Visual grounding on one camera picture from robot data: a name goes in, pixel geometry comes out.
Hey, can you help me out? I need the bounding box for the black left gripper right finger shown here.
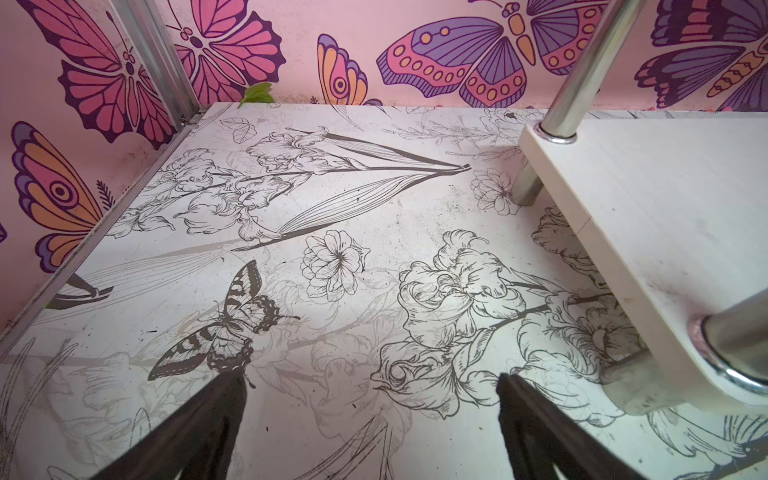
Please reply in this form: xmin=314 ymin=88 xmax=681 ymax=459
xmin=496 ymin=374 xmax=642 ymax=480

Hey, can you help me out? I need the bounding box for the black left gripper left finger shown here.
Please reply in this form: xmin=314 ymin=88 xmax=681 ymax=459
xmin=95 ymin=372 xmax=247 ymax=479

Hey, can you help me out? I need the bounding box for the white two-tier shelf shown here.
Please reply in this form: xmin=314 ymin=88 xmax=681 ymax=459
xmin=513 ymin=1 xmax=767 ymax=415

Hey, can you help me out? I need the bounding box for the green artificial plant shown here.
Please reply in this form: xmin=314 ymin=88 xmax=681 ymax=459
xmin=238 ymin=82 xmax=275 ymax=107

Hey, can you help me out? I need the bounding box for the aluminium frame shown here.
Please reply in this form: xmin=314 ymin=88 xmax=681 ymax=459
xmin=1 ymin=1 xmax=203 ymax=358

